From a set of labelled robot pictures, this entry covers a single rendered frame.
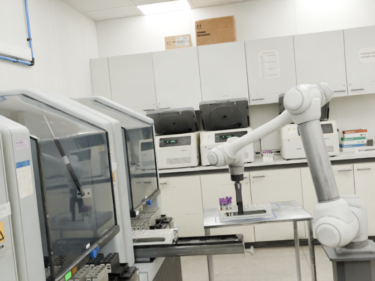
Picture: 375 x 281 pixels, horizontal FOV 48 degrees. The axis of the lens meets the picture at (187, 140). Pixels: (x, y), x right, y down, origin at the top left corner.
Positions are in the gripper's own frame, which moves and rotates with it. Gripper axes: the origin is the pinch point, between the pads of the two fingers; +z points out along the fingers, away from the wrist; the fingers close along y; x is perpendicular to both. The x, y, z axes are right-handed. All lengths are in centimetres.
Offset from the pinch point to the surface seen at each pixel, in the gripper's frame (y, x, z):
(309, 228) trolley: -10.8, -36.7, 11.6
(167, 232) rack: -35, 39, 1
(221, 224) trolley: -11.1, 11.3, 5.5
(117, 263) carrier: -70, 57, 3
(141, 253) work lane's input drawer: -39, 52, 10
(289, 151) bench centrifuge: 187, -66, -12
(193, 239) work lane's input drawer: -30.2, 26.4, 7.2
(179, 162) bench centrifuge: 197, 47, -9
